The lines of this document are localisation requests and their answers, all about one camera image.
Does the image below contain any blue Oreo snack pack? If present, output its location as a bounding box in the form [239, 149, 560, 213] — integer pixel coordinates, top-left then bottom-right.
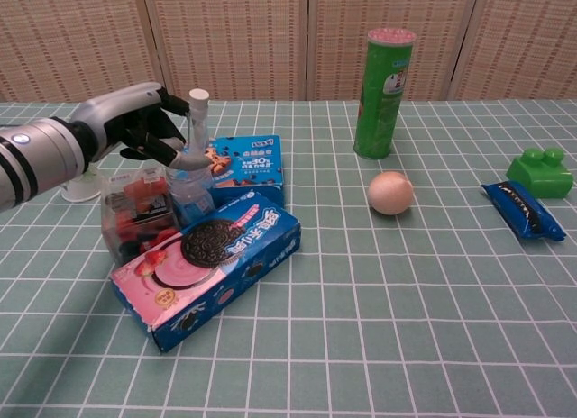
[480, 180, 567, 243]

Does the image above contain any green grid tablecloth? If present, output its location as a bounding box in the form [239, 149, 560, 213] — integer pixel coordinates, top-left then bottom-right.
[0, 98, 577, 418]

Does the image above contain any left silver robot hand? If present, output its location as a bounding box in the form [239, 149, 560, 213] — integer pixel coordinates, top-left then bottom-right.
[71, 82, 211, 171]

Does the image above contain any peach ball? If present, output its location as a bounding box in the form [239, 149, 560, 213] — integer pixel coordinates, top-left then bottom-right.
[366, 170, 415, 216]

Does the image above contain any white paper cup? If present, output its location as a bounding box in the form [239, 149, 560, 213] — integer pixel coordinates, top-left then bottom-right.
[60, 163, 103, 203]

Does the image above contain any woven folding screen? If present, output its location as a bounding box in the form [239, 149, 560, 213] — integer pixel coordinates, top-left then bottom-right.
[0, 0, 577, 104]

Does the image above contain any green toy building block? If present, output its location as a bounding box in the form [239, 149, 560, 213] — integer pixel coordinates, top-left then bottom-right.
[505, 147, 574, 199]

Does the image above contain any blue pink Oreo box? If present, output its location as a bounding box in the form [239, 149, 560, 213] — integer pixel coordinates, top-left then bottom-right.
[109, 187, 302, 355]

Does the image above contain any red and black snack packet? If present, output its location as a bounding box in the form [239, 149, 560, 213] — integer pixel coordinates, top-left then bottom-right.
[99, 163, 181, 266]

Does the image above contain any green chips can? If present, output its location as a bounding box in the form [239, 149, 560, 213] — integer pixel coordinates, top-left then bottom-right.
[353, 28, 416, 160]

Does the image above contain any blue chocolate chip cookie box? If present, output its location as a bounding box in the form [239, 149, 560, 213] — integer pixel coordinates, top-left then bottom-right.
[205, 134, 286, 207]

